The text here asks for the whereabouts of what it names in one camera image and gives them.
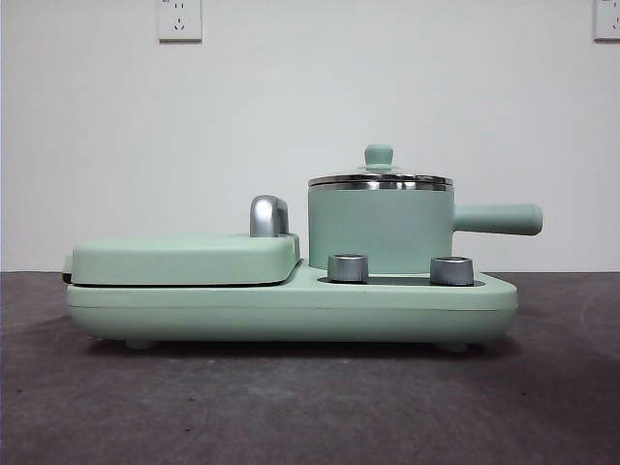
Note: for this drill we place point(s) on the white wall socket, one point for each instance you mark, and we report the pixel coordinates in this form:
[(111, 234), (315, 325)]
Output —
[(608, 19), (179, 19)]

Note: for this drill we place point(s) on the glass lid with green knob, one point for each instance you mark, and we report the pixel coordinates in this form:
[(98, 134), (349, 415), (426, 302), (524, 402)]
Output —
[(379, 155)]

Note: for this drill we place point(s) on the silver control knob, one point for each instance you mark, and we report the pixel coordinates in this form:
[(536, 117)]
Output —
[(347, 267), (451, 270)]

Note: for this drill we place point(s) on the mint green breakfast maker base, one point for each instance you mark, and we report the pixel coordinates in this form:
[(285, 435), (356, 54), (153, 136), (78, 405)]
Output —
[(194, 315)]

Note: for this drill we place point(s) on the mint green grill cover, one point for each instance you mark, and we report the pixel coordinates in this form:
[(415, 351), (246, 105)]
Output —
[(169, 257)]

